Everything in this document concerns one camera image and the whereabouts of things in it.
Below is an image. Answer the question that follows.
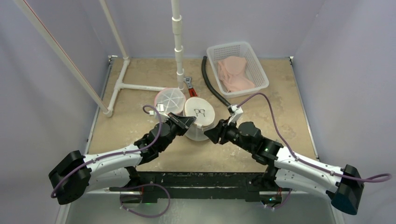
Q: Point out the black corrugated hose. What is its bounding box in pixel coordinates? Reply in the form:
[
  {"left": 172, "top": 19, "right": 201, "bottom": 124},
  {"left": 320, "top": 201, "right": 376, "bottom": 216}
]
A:
[{"left": 201, "top": 56, "right": 232, "bottom": 108}]

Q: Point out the white plastic basket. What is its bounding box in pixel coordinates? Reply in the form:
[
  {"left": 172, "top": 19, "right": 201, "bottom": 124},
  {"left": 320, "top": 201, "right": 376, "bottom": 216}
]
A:
[{"left": 206, "top": 42, "right": 269, "bottom": 98}]

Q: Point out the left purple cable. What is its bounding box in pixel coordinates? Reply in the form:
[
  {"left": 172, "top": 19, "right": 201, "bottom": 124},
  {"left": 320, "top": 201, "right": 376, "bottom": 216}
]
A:
[{"left": 50, "top": 105, "right": 163, "bottom": 199}]

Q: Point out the loose purple cable at base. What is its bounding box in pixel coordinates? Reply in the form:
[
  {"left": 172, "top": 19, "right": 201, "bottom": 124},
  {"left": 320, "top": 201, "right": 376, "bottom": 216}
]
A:
[{"left": 119, "top": 183, "right": 171, "bottom": 218}]

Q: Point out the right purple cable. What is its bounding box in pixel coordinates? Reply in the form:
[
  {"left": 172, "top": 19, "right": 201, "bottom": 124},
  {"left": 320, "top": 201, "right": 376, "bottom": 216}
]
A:
[{"left": 236, "top": 92, "right": 392, "bottom": 183}]

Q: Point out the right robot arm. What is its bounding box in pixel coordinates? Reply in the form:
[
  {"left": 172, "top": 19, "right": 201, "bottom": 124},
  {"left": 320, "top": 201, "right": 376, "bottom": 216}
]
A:
[{"left": 204, "top": 119, "right": 364, "bottom": 215}]

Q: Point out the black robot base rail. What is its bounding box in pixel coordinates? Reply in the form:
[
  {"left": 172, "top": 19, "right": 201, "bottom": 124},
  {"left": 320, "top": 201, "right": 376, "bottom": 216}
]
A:
[{"left": 109, "top": 171, "right": 279, "bottom": 203}]

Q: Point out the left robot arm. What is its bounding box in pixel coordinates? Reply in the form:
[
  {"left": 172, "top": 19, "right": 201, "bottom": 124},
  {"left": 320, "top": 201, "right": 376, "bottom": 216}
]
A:
[{"left": 49, "top": 113, "right": 196, "bottom": 205}]

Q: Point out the white PVC pipe frame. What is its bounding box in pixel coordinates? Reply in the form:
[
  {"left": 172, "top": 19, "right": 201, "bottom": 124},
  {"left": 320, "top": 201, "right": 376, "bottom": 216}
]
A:
[{"left": 14, "top": 0, "right": 185, "bottom": 117}]

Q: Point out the pink-rimmed mesh laundry bag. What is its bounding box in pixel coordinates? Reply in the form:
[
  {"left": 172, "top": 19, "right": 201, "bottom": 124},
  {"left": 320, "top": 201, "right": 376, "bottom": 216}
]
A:
[{"left": 154, "top": 88, "right": 186, "bottom": 115}]

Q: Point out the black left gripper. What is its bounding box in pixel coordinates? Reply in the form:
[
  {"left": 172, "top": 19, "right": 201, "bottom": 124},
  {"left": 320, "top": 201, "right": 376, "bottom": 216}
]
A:
[{"left": 159, "top": 112, "right": 195, "bottom": 152}]

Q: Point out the pink bra in basket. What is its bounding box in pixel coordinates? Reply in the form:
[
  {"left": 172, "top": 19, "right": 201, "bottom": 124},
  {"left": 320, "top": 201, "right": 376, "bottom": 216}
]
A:
[{"left": 218, "top": 56, "right": 255, "bottom": 92}]

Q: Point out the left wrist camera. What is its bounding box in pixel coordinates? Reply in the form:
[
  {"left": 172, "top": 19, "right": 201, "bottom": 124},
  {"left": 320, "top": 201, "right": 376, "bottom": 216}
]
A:
[{"left": 149, "top": 104, "right": 169, "bottom": 121}]

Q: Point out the red-handled adjustable wrench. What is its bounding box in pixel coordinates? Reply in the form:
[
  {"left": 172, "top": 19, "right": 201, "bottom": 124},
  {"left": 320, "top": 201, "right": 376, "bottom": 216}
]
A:
[{"left": 184, "top": 77, "right": 198, "bottom": 97}]

